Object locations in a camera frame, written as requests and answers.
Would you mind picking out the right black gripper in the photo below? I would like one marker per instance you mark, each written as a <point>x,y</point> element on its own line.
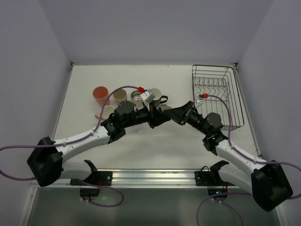
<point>187,113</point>

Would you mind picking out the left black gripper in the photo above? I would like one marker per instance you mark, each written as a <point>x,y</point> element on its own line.
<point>152,116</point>

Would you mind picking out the grey-green ceramic cup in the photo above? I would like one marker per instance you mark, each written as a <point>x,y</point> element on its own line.
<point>164,107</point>

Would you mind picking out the black mug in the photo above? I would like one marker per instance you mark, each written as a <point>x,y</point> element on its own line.
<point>159,98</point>

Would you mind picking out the metal cup with cream label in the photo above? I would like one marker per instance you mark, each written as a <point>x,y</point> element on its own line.
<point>136,99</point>

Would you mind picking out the beige plastic cup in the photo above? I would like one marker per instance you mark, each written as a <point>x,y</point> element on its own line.
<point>120,96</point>

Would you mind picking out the pink ceramic mug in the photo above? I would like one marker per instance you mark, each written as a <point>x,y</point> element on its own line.
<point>107,111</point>

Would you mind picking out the tall pink plastic cup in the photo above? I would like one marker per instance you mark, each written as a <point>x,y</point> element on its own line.
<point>100,94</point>

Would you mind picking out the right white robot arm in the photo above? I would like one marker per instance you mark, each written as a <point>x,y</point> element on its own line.
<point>265,181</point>

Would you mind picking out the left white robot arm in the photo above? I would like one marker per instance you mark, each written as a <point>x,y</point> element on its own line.
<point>50,160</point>

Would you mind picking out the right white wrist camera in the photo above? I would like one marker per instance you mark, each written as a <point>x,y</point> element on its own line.
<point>198,100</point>

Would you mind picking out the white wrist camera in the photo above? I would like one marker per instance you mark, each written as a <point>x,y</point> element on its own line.
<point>198,100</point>
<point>148,96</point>

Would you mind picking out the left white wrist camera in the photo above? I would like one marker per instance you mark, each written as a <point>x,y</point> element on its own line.
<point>148,96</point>

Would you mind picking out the wire dish rack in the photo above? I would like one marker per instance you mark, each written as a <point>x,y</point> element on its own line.
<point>219,88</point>

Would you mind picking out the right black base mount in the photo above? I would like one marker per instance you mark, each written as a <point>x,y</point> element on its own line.
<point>209,177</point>

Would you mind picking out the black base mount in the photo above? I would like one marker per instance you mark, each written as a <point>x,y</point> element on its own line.
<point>209,177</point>
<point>96,177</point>

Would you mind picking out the aluminium mounting rail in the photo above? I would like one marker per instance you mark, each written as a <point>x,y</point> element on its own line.
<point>173,178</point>

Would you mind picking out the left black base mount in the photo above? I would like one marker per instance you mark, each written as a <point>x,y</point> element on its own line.
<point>96,177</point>

